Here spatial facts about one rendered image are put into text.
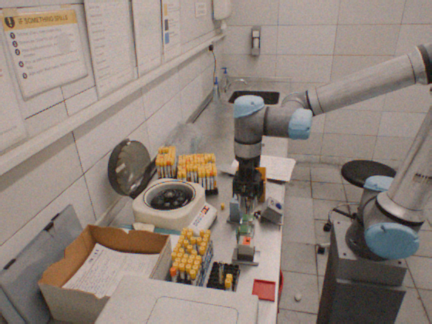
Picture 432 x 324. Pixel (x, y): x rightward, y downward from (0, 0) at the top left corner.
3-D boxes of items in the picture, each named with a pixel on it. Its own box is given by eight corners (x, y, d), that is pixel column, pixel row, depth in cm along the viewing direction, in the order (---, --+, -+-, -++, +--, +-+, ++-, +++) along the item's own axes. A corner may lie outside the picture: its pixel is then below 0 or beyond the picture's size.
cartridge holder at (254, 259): (258, 265, 104) (258, 258, 102) (231, 262, 105) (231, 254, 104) (260, 254, 108) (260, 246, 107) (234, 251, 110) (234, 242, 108)
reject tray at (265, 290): (275, 302, 91) (275, 299, 91) (251, 298, 93) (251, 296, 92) (275, 283, 97) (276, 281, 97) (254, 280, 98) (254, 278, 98)
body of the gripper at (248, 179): (231, 200, 88) (231, 161, 82) (236, 183, 95) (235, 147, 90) (258, 202, 87) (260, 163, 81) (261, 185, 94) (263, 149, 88)
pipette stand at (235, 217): (243, 225, 122) (243, 204, 117) (226, 222, 124) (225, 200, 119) (250, 210, 130) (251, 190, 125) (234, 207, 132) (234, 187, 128)
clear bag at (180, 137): (195, 167, 164) (192, 134, 155) (161, 169, 164) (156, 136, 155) (197, 146, 187) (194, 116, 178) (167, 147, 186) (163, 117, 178)
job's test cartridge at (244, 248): (252, 260, 104) (252, 245, 101) (237, 258, 105) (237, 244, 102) (253, 251, 107) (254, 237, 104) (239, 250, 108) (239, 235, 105)
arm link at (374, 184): (396, 211, 99) (408, 173, 93) (403, 237, 88) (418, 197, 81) (356, 204, 102) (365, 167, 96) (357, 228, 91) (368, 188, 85)
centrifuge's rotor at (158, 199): (180, 224, 115) (178, 208, 112) (143, 216, 120) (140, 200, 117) (197, 201, 128) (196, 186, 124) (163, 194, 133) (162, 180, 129)
